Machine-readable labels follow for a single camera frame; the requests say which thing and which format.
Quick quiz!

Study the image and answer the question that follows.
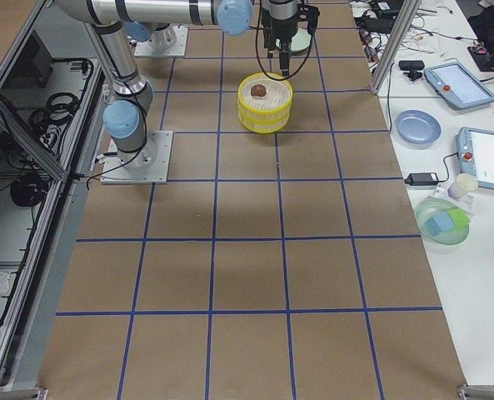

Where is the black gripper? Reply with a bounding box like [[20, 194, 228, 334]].
[[260, 3, 298, 77]]

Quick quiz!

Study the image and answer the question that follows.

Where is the brown bun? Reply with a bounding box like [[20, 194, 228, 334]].
[[250, 83, 267, 98]]

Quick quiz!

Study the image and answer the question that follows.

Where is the yellow steamer basket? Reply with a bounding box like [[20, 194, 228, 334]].
[[237, 108, 290, 134], [237, 72, 293, 114]]

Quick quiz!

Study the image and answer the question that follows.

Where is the light green plate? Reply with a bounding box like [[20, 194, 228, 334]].
[[290, 28, 311, 55]]

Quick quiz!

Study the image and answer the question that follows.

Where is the black webcam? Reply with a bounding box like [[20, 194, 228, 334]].
[[398, 60, 425, 82]]

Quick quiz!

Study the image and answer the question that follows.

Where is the blue plate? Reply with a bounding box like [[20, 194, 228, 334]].
[[395, 109, 442, 149]]

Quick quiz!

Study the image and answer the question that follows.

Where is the teach pendant far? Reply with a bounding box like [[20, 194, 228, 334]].
[[423, 62, 494, 109]]

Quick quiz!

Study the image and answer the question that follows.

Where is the teach pendant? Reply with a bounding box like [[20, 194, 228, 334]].
[[423, 62, 494, 109], [457, 127, 494, 190]]

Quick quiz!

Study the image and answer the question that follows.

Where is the black power adapter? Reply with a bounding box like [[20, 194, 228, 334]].
[[404, 172, 444, 187]]

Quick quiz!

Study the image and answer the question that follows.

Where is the paper cup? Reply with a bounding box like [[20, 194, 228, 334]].
[[447, 173, 478, 199]]

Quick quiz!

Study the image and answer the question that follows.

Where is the teach pendant near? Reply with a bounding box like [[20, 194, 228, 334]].
[[457, 127, 494, 190]]

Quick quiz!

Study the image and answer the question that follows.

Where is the green bowl with sponges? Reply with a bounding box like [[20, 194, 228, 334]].
[[414, 197, 471, 246]]

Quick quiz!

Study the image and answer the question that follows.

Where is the camera cable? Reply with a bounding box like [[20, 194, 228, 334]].
[[254, 7, 317, 80]]

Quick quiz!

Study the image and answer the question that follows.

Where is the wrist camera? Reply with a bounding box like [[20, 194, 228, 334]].
[[298, 3, 320, 36]]

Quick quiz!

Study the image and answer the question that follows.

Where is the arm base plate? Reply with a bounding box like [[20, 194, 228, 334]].
[[134, 25, 189, 58], [99, 131, 173, 184]]

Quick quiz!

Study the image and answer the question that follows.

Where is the aluminium frame post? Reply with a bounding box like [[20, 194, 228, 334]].
[[369, 0, 420, 94]]

